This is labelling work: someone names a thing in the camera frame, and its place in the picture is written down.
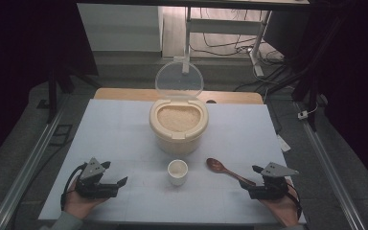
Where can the uncooked white rice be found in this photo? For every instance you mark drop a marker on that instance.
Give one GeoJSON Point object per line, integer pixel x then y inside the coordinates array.
{"type": "Point", "coordinates": [179, 118]}

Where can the metal floor rail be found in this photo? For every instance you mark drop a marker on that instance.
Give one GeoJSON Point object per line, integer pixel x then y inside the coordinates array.
{"type": "Point", "coordinates": [32, 163]}
{"type": "Point", "coordinates": [329, 166]}

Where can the white desk frame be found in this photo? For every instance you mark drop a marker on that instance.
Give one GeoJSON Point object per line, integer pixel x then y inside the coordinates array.
{"type": "Point", "coordinates": [223, 27]}

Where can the cream rice container with clear lid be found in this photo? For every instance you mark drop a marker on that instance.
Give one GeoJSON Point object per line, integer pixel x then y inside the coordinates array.
{"type": "Point", "coordinates": [179, 140]}

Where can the wooden table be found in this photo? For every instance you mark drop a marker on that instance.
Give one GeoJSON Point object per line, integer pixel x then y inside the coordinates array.
{"type": "Point", "coordinates": [124, 94]}

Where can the small white adapter box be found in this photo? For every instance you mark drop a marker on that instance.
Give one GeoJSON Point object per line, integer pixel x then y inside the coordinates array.
{"type": "Point", "coordinates": [302, 115]}

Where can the person's right hand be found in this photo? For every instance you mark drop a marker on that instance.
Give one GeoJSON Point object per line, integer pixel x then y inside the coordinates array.
{"type": "Point", "coordinates": [284, 211]}

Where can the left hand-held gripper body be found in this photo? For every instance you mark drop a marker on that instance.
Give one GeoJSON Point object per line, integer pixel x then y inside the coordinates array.
{"type": "Point", "coordinates": [91, 188]}

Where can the person's left hand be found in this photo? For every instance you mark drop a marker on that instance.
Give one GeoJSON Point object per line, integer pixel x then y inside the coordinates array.
{"type": "Point", "coordinates": [78, 206]}

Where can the black metal stand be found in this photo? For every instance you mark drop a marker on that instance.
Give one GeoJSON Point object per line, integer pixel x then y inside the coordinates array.
{"type": "Point", "coordinates": [311, 105]}
{"type": "Point", "coordinates": [51, 96]}

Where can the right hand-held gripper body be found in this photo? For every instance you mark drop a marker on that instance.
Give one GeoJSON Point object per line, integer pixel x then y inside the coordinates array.
{"type": "Point", "coordinates": [271, 190]}

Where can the white cabinet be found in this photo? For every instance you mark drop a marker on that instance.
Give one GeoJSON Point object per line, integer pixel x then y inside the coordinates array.
{"type": "Point", "coordinates": [118, 28]}

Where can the white paper strip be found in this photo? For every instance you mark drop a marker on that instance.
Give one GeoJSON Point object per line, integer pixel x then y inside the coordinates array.
{"type": "Point", "coordinates": [283, 143]}

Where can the brown wooden spoon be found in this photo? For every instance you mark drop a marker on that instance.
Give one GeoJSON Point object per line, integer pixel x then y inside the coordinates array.
{"type": "Point", "coordinates": [215, 165]}

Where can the white cup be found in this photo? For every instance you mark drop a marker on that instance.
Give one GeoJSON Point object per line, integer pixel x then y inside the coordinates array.
{"type": "Point", "coordinates": [177, 179]}

